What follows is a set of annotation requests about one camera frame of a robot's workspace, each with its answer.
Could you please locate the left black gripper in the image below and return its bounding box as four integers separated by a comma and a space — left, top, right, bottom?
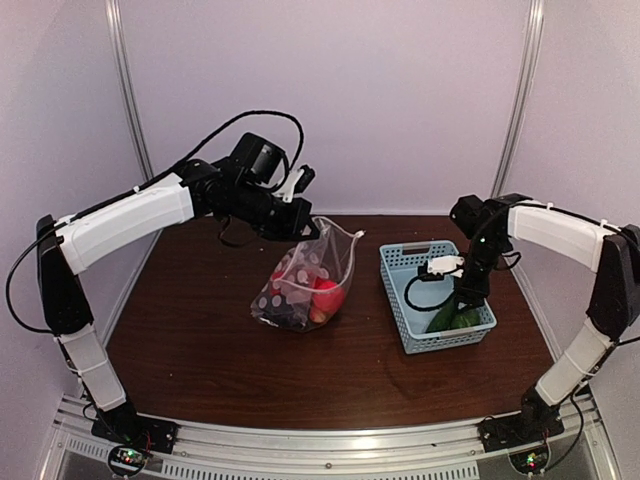
231, 179, 320, 241

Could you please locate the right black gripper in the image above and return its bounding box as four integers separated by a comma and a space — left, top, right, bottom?
454, 233, 508, 314

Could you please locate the green pepper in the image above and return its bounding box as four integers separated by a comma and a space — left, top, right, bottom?
451, 309, 481, 329

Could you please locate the green cucumber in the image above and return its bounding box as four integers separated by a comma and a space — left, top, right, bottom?
426, 300, 461, 333

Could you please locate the clear zip top bag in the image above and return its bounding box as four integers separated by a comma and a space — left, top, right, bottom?
250, 216, 365, 333

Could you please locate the light blue plastic basket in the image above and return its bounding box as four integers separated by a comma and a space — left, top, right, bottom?
379, 240, 497, 355

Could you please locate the red lychee fruit bunch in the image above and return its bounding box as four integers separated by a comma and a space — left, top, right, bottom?
267, 272, 336, 331

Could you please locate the red wax apple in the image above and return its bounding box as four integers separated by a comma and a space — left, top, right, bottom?
311, 278, 346, 314

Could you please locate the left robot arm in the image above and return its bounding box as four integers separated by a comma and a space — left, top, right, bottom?
37, 133, 319, 444

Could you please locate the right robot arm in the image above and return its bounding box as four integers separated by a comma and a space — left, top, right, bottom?
450, 194, 639, 442

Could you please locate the right round circuit board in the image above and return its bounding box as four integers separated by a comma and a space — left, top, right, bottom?
508, 446, 550, 476

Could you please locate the round circuit board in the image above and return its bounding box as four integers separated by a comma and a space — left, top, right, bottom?
107, 445, 150, 477
508, 446, 550, 476

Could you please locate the left round circuit board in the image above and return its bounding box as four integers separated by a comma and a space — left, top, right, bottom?
107, 445, 150, 477

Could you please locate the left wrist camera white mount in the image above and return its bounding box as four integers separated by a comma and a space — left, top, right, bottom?
273, 165, 316, 203

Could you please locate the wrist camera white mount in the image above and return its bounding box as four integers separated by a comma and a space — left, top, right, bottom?
273, 165, 316, 203
417, 255, 464, 277

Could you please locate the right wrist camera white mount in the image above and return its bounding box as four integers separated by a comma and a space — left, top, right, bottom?
417, 255, 464, 277

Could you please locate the right black cable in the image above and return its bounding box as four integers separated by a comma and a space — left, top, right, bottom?
403, 272, 459, 312

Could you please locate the black cable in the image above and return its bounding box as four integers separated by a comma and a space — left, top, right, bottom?
4, 110, 306, 334
403, 272, 459, 312

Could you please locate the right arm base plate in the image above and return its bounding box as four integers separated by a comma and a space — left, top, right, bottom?
477, 414, 564, 453

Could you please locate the front aluminium rail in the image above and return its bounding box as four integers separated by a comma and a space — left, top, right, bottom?
49, 417, 609, 480

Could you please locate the left black cable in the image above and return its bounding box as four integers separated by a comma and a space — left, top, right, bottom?
4, 110, 306, 334

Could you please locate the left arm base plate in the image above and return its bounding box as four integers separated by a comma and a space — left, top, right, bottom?
91, 416, 179, 454

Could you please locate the left aluminium frame post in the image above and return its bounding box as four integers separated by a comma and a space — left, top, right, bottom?
105, 0, 154, 180

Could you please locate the aluminium frame post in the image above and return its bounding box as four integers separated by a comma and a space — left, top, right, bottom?
491, 0, 545, 197
105, 0, 154, 180

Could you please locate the right aluminium frame post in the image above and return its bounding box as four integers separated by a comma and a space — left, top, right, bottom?
491, 0, 545, 197

